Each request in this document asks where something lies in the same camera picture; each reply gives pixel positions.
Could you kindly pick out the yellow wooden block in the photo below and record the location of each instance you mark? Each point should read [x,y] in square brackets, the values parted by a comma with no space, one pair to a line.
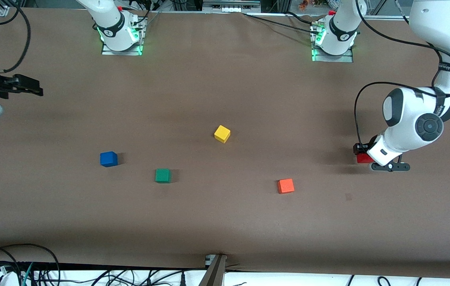
[222,134]

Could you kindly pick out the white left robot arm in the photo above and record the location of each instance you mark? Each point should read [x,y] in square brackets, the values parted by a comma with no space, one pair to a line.
[407,115]

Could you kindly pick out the orange wooden block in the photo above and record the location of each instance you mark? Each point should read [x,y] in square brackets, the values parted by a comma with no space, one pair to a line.
[286,186]

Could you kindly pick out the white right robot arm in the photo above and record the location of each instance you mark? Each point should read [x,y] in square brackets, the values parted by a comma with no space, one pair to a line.
[109,20]

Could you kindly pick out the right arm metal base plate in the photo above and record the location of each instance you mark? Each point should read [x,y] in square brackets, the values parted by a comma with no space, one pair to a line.
[109,53]

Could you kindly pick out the red wooden block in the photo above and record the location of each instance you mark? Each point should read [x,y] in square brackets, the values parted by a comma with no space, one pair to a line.
[364,159]

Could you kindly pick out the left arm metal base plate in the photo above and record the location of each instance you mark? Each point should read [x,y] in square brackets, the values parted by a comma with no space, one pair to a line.
[344,58]

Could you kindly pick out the aluminium frame corner bracket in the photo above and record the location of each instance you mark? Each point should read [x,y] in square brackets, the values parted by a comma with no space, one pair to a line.
[1,10]

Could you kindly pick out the grey camera mount bar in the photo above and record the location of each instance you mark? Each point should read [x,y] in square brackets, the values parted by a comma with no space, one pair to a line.
[215,274]

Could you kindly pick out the green wooden block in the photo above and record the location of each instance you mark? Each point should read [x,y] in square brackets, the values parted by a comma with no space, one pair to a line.
[163,176]

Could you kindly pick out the blue wooden block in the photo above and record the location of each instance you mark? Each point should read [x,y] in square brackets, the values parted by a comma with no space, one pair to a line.
[109,159]

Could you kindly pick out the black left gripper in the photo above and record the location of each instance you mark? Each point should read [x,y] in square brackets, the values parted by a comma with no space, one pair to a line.
[371,142]

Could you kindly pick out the silver network switch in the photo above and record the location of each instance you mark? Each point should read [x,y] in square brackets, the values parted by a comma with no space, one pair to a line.
[230,5]

